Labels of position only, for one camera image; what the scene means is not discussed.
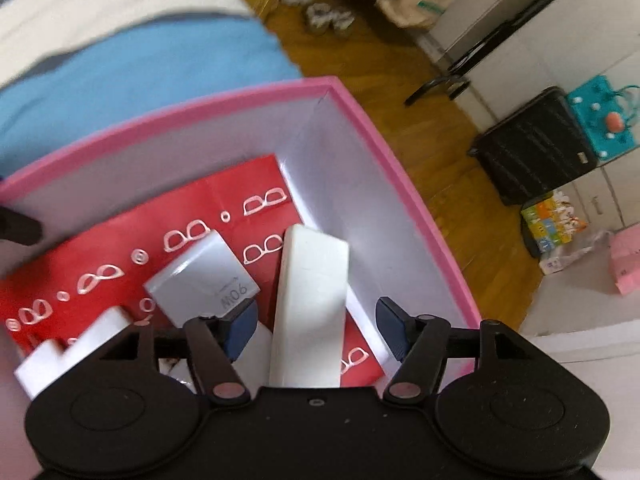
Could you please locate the white power bank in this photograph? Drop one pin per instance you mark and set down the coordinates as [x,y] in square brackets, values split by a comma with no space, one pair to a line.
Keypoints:
[255,360]

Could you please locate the teal bag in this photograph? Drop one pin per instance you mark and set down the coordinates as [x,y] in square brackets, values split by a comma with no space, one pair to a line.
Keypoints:
[605,115]

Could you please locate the black suitcase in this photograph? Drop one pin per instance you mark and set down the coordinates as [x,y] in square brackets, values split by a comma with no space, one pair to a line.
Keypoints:
[535,145]

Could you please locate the white cube charger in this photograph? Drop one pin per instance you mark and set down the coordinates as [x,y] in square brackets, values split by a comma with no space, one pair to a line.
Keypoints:
[75,350]

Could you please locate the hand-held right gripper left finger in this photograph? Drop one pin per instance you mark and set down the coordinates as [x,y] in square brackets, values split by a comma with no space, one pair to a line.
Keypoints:
[242,330]

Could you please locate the pink cardboard box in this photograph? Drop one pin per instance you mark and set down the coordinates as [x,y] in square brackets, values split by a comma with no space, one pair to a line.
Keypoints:
[400,185]

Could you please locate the red printed cloth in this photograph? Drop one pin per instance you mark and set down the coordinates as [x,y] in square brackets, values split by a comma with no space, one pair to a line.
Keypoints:
[175,210]

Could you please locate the colourful gift bag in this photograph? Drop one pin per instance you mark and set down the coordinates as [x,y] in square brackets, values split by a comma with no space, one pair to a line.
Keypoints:
[552,222]

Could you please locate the pair of slippers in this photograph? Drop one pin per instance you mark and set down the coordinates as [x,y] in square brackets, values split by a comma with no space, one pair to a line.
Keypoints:
[327,17]

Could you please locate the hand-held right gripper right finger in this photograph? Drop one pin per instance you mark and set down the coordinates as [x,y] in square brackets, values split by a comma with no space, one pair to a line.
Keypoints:
[392,327]

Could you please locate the black clothes rack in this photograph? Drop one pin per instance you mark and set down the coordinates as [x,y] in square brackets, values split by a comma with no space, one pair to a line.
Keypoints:
[500,35]

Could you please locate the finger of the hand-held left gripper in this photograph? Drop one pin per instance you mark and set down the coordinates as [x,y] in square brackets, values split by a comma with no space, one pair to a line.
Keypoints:
[20,227]

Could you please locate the clear white plastic bag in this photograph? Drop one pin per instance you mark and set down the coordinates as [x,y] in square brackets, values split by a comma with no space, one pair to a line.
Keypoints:
[575,255]

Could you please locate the striped bed sheet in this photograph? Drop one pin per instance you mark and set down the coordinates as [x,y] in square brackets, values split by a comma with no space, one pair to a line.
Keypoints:
[125,60]

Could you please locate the pink hanging bag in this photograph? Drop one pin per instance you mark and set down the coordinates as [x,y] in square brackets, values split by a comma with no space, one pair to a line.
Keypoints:
[627,262]

